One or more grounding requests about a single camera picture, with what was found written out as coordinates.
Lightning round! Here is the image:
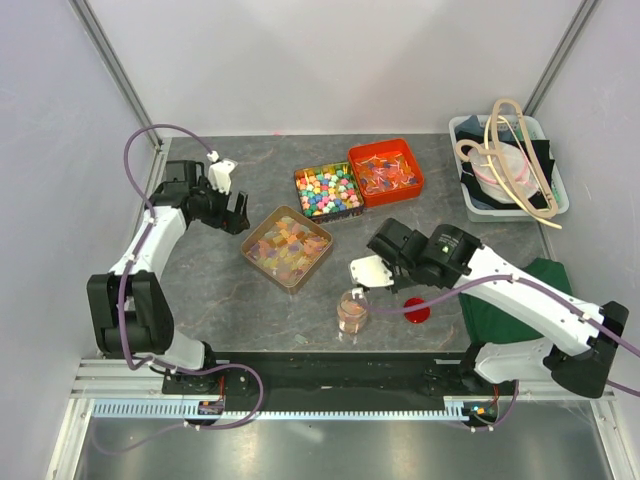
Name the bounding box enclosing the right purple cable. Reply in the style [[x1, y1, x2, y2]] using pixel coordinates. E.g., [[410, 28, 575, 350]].
[[352, 273, 640, 434]]

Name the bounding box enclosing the green cloth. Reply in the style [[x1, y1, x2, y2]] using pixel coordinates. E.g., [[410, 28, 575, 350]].
[[459, 258, 573, 344]]

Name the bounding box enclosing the brown tin of popsicle candies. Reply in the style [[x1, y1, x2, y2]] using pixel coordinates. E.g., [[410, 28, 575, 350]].
[[241, 206, 333, 295]]

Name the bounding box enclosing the spilled popsicle candy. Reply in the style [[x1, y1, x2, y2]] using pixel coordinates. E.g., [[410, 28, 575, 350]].
[[294, 334, 309, 345]]

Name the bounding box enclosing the red jar lid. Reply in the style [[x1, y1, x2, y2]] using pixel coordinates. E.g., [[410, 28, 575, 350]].
[[404, 297, 431, 324]]

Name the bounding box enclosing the purple cable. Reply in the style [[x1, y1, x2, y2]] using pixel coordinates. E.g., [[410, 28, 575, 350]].
[[91, 123, 266, 455], [352, 273, 640, 434]]

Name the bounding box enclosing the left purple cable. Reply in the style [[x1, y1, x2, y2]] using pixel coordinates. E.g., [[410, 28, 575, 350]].
[[91, 123, 266, 455]]

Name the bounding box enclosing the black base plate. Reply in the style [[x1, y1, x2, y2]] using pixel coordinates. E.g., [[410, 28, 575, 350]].
[[162, 352, 514, 410]]

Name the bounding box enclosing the clear glass jar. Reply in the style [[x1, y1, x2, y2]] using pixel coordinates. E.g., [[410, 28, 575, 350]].
[[336, 288, 369, 344]]

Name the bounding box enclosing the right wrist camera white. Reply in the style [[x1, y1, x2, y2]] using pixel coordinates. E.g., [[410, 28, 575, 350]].
[[349, 255, 394, 299]]

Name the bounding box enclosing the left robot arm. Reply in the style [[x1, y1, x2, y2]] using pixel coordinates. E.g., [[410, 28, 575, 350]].
[[87, 159, 250, 393]]

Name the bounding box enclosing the beige clothes hanger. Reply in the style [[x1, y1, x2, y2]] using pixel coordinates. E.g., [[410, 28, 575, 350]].
[[454, 98, 562, 230]]

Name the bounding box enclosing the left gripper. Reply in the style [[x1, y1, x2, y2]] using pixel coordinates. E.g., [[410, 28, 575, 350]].
[[195, 177, 249, 236]]

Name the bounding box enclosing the tin of colourful star candies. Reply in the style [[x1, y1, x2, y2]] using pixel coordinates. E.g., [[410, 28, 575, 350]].
[[293, 162, 365, 224]]

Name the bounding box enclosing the orange box of candies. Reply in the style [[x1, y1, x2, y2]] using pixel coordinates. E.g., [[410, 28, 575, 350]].
[[347, 138, 424, 208]]

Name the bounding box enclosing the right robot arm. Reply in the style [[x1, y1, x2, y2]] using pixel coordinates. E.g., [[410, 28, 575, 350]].
[[349, 218, 633, 399]]

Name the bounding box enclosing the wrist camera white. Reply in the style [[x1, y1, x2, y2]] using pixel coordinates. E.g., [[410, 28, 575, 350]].
[[207, 151, 237, 195], [349, 255, 394, 299]]

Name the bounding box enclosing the white laundry basket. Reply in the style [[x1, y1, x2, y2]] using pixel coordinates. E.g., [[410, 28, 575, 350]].
[[449, 114, 569, 228]]

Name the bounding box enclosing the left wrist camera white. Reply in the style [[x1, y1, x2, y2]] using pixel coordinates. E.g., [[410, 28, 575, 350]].
[[207, 151, 237, 195]]

